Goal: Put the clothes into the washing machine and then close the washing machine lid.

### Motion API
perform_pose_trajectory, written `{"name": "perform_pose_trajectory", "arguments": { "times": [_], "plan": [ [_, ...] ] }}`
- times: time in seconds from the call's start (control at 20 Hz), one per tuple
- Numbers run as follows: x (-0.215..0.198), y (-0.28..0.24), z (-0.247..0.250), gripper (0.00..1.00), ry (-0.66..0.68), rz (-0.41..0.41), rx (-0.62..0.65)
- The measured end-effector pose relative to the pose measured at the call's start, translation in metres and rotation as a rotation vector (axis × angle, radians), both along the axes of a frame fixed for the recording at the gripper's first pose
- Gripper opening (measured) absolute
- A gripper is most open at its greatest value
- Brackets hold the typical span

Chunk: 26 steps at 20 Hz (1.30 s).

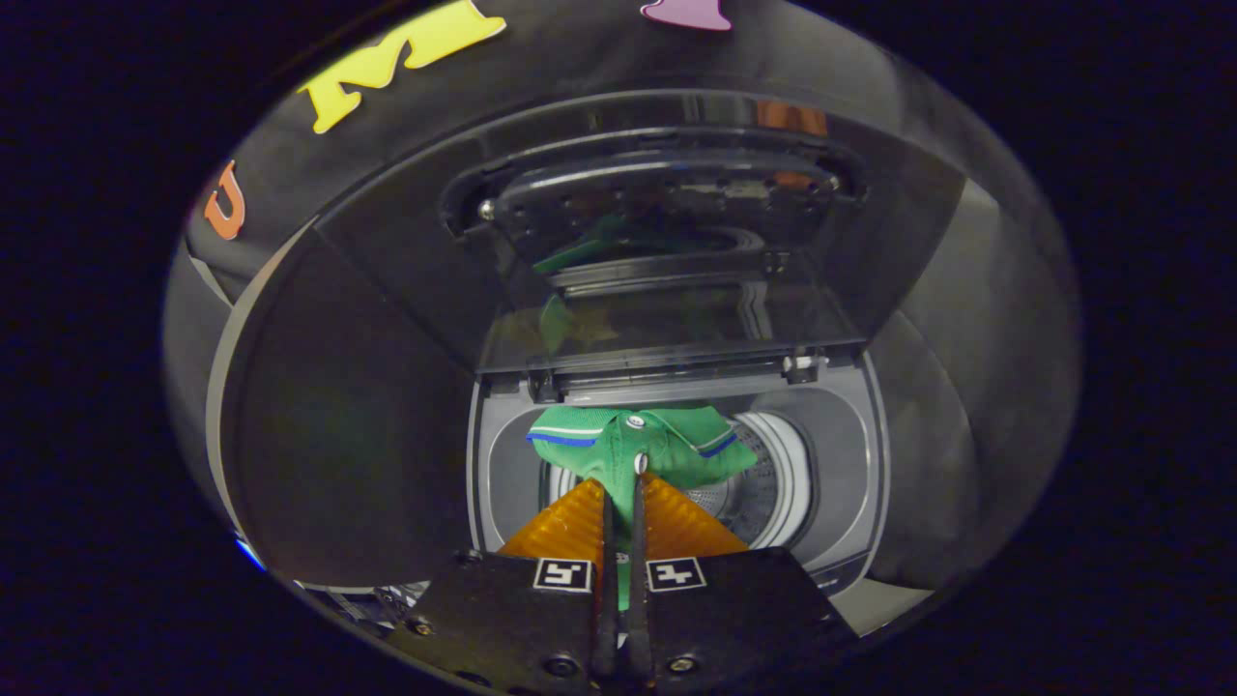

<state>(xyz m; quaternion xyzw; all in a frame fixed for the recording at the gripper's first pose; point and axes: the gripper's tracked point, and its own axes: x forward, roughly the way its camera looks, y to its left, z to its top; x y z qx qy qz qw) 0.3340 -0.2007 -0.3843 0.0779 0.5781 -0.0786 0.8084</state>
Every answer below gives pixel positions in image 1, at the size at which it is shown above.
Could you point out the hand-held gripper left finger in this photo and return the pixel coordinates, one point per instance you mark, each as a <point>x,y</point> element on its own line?
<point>609,599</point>

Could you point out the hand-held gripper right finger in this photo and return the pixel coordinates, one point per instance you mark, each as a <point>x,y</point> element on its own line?
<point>638,599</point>

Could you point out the green polo shirt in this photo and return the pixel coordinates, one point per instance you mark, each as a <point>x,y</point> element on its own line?
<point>667,449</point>

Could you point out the grey washing machine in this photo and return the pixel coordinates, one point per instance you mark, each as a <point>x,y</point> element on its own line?
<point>841,454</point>

